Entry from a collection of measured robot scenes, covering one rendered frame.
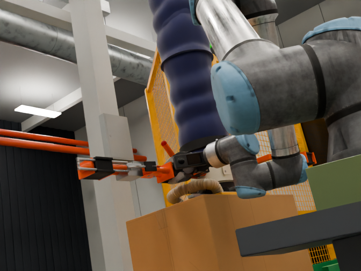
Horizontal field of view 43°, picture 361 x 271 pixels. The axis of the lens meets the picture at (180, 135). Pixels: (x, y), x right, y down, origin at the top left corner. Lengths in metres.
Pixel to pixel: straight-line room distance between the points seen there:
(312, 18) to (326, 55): 10.81
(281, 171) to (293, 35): 10.35
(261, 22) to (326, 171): 0.76
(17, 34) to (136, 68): 2.64
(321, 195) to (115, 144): 2.21
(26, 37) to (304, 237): 7.46
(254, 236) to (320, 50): 0.39
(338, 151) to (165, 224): 0.90
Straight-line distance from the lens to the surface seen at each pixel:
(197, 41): 2.03
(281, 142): 1.47
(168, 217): 1.64
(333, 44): 0.92
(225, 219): 1.59
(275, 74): 0.86
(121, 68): 9.22
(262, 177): 1.48
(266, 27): 1.46
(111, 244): 2.84
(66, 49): 8.37
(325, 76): 0.88
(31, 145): 11.13
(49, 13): 4.36
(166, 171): 1.66
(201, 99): 1.90
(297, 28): 11.79
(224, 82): 0.86
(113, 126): 2.94
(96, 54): 3.19
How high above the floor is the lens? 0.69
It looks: 17 degrees up
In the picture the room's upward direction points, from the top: 11 degrees counter-clockwise
